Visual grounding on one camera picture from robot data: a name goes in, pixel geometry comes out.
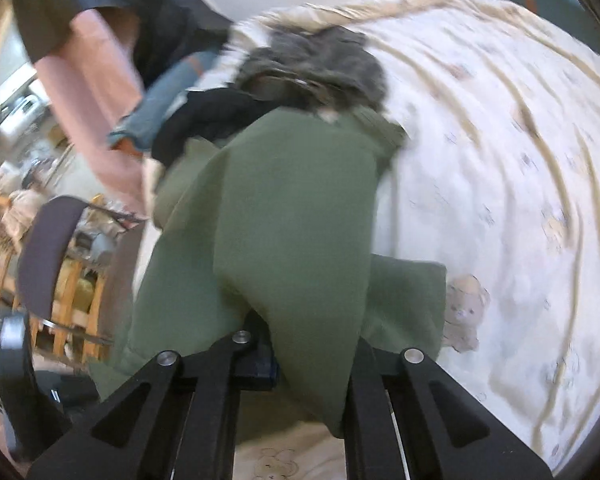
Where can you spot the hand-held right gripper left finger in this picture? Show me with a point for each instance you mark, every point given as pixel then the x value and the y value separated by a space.
pixel 260 362

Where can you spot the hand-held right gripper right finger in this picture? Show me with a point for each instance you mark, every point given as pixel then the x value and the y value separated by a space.
pixel 367 365

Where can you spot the green pants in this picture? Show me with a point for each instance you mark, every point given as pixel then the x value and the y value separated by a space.
pixel 280 210

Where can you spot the black pants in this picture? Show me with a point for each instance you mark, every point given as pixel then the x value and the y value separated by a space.
pixel 205 115

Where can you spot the grey pants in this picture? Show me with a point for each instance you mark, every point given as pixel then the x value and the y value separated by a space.
pixel 330 65

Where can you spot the wooden rack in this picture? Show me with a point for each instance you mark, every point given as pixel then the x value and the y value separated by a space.
pixel 67 290

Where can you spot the bear print blanket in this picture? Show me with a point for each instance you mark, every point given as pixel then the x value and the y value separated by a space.
pixel 505 160

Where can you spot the white appliance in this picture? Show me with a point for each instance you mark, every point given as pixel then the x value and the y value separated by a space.
pixel 20 105

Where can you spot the pink cloth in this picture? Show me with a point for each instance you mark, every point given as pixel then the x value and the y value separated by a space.
pixel 80 100

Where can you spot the blue jeans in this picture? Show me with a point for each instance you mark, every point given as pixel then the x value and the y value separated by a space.
pixel 165 100

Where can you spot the dark navy cloth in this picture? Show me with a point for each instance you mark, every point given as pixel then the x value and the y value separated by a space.
pixel 155 10

